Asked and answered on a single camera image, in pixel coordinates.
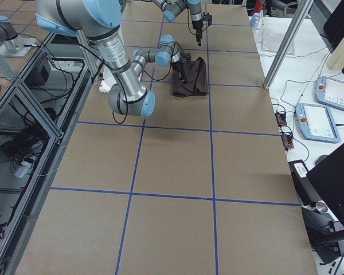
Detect black label box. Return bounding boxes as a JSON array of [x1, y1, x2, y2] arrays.
[[288, 160, 321, 206]]

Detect teach pendant tablet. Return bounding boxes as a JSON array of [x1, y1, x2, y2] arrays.
[[295, 103, 341, 143], [315, 76, 344, 111]]

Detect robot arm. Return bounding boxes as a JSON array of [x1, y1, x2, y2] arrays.
[[36, 1, 185, 117], [152, 0, 204, 46]]

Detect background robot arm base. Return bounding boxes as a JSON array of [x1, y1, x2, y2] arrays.
[[0, 15, 37, 57]]

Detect metal cup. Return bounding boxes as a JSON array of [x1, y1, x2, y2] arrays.
[[314, 201, 328, 214]]

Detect small electronics board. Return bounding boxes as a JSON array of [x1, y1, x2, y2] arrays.
[[275, 112, 287, 127]]

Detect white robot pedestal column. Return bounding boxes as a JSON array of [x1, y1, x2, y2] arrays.
[[99, 66, 116, 93]]

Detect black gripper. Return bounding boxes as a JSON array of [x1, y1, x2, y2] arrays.
[[192, 20, 203, 46], [173, 61, 186, 83]]

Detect clear plastic bag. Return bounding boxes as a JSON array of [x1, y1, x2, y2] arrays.
[[257, 25, 287, 53]]

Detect near teach pendant tablet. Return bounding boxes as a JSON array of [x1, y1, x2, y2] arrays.
[[295, 103, 341, 143]]

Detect far teach pendant tablet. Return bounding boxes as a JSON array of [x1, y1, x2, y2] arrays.
[[315, 76, 344, 111]]

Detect aluminium frame post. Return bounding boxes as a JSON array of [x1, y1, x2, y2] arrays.
[[263, 0, 314, 89]]

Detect brown t-shirt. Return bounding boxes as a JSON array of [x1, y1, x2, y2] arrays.
[[172, 57, 208, 97]]

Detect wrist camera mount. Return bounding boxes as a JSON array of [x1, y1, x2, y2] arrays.
[[201, 12, 213, 26], [181, 53, 191, 64]]

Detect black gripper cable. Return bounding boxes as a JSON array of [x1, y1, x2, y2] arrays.
[[74, 40, 190, 124]]

